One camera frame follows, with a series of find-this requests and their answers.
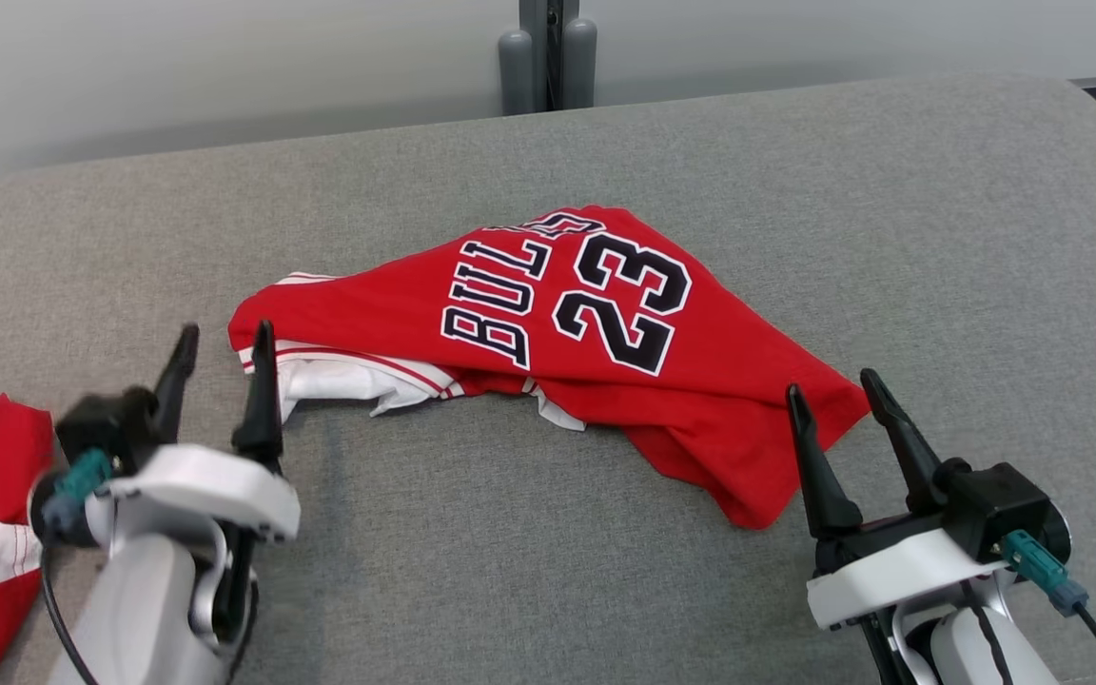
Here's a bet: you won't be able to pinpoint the left cable with teal connector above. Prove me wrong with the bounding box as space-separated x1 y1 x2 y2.
34 449 113 685

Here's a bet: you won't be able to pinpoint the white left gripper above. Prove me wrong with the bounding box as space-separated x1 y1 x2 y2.
108 320 303 650

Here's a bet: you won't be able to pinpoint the red Bulls basketball jersey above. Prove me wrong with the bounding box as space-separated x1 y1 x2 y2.
227 205 871 531

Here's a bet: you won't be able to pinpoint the cable with teal connector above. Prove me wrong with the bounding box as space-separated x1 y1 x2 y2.
34 449 113 685
1000 530 1096 685

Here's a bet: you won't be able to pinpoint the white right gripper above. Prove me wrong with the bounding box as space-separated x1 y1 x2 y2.
785 368 1006 632

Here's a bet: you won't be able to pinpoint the right cable with teal connector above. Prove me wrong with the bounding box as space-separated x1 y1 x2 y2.
1000 530 1096 685

